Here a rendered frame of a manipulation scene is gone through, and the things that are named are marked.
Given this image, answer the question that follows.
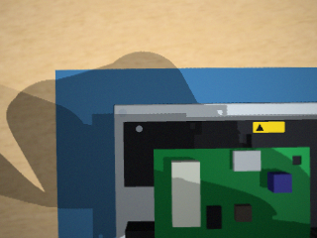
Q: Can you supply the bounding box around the green circuit board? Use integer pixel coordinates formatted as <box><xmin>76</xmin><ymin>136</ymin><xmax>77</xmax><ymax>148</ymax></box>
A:
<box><xmin>154</xmin><ymin>147</ymin><xmax>310</xmax><ymax>238</ymax></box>

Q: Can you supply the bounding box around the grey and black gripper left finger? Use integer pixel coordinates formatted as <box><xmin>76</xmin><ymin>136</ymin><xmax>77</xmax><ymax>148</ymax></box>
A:
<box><xmin>140</xmin><ymin>231</ymin><xmax>156</xmax><ymax>238</ymax></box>

